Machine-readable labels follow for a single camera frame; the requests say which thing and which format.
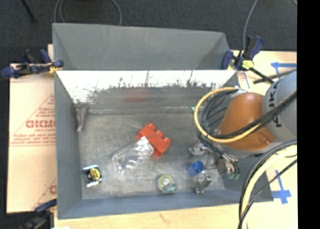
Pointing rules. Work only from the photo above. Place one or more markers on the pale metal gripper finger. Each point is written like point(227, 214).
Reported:
point(203, 181)
point(198, 150)

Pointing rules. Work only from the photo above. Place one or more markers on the small blue block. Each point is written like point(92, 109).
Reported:
point(195, 168)

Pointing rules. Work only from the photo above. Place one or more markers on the green and grey round disc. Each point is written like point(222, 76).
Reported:
point(166, 183)

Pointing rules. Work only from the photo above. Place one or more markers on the red toy building brick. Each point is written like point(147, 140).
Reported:
point(160, 141)

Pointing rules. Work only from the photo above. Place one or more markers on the clear plastic bottle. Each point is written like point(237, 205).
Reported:
point(130, 158)

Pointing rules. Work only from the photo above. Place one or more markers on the silver, yellow and black toy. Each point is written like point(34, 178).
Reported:
point(92, 175)

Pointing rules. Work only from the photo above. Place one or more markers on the grey metal bin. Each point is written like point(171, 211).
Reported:
point(120, 48)

